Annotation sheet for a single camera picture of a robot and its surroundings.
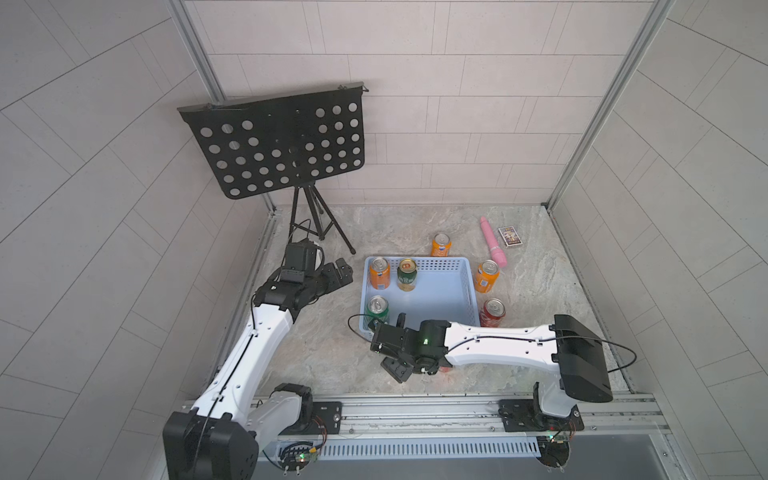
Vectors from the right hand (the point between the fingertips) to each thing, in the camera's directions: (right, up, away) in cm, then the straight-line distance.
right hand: (396, 363), depth 75 cm
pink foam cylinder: (+34, +26, +24) cm, 49 cm away
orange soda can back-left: (-5, +21, +11) cm, 25 cm away
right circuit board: (+37, -17, -7) cm, 41 cm away
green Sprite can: (-5, +13, +4) cm, 15 cm away
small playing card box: (+40, +32, +30) cm, 59 cm away
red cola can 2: (+26, +12, +3) cm, 28 cm away
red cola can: (+12, -2, +1) cm, 13 cm away
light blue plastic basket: (+15, +15, +18) cm, 28 cm away
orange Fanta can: (+14, +29, +18) cm, 37 cm away
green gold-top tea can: (+3, +21, +11) cm, 24 cm away
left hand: (-14, +23, +4) cm, 27 cm away
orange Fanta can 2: (+27, +20, +12) cm, 35 cm away
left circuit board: (-22, -16, -10) cm, 29 cm away
